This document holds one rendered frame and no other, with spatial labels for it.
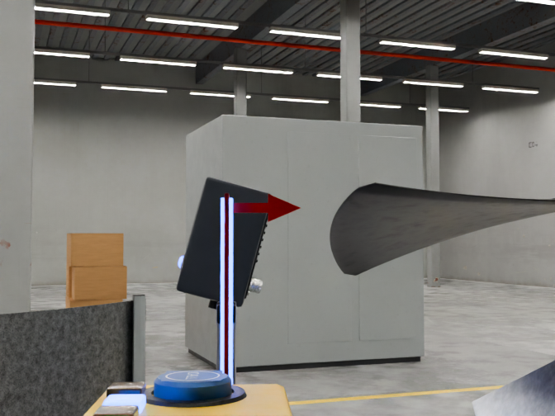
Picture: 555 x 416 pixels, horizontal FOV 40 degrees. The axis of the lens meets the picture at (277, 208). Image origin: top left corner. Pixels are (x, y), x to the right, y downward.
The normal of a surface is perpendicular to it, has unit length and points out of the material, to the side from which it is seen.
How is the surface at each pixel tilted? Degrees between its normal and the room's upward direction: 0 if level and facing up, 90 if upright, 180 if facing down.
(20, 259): 90
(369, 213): 165
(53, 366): 90
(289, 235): 90
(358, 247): 157
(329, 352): 90
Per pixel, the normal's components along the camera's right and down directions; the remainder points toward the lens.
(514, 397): -0.65, -0.59
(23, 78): 0.34, -0.04
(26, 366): 0.79, -0.03
